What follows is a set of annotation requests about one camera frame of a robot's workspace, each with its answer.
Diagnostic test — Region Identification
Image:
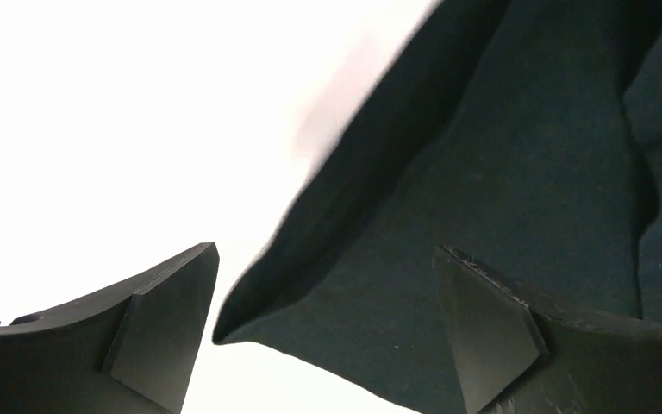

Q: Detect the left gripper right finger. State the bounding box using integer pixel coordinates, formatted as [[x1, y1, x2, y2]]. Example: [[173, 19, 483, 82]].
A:
[[434, 247, 662, 414]]

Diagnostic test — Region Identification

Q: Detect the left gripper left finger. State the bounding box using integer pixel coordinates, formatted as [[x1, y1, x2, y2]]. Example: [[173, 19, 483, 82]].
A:
[[0, 242, 219, 414]]

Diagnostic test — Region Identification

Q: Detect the black t shirt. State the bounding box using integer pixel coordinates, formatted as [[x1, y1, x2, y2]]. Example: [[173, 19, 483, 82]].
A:
[[213, 1, 662, 413]]

